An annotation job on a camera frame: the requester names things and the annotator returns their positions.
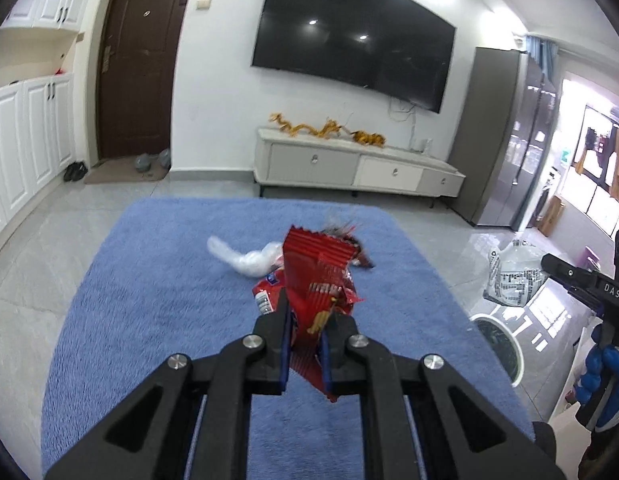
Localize brown entrance door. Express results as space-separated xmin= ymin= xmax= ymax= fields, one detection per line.
xmin=91 ymin=0 xmax=193 ymax=164

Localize long golden dragon ornament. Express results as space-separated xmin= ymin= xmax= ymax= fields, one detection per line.
xmin=268 ymin=112 xmax=356 ymax=142

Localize television cables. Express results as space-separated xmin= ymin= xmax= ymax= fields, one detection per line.
xmin=388 ymin=96 xmax=421 ymax=152

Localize knotted white plastic bag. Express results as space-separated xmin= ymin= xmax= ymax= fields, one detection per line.
xmin=206 ymin=236 xmax=286 ymax=279

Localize black wall television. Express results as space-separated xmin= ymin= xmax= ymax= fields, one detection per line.
xmin=251 ymin=0 xmax=458 ymax=115

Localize blue curtain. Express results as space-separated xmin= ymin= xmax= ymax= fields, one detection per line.
xmin=526 ymin=36 xmax=561 ymax=83

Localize blue fluffy rug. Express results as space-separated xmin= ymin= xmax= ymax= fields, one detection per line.
xmin=40 ymin=197 xmax=536 ymax=479

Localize small red snack packet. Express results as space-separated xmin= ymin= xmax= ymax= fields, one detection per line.
xmin=280 ymin=226 xmax=367 ymax=405

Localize white television stand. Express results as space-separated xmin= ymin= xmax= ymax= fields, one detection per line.
xmin=252 ymin=127 xmax=467 ymax=199

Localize short golden dragon ornament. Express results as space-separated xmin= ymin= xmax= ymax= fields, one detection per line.
xmin=351 ymin=130 xmax=387 ymax=149

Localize clear wrapper with red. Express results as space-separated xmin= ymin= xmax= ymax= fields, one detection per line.
xmin=314 ymin=211 xmax=376 ymax=269

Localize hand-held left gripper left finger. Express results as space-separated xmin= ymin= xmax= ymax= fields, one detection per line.
xmin=42 ymin=295 xmax=293 ymax=480

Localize grey refrigerator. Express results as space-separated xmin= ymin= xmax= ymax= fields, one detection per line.
xmin=446 ymin=46 xmax=561 ymax=232

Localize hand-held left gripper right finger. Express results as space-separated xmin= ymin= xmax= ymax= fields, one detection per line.
xmin=319 ymin=311 xmax=565 ymax=480

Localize white wall cupboards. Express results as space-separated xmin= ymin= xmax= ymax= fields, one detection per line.
xmin=0 ymin=72 xmax=78 ymax=257

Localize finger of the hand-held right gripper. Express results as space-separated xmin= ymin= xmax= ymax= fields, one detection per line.
xmin=541 ymin=253 xmax=596 ymax=294

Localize large red snack bag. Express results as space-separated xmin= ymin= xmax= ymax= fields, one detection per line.
xmin=252 ymin=267 xmax=290 ymax=317

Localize washing machine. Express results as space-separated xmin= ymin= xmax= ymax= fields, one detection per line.
xmin=535 ymin=182 xmax=556 ymax=227

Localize brown doormat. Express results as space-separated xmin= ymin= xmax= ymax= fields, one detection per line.
xmin=83 ymin=157 xmax=171 ymax=185

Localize grey dumbbells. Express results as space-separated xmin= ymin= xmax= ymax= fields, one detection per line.
xmin=133 ymin=148 xmax=172 ymax=173

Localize cardboard box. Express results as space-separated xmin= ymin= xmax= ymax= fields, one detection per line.
xmin=537 ymin=195 xmax=566 ymax=239

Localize white round trash bin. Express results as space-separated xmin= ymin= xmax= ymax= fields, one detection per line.
xmin=469 ymin=313 xmax=529 ymax=389

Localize pair of black shoes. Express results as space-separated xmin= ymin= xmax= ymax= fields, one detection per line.
xmin=62 ymin=160 xmax=90 ymax=183

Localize white printed plastic bag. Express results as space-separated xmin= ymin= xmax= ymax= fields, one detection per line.
xmin=483 ymin=240 xmax=551 ymax=307

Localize balcony window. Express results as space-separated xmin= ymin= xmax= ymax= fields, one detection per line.
xmin=573 ymin=102 xmax=619 ymax=237

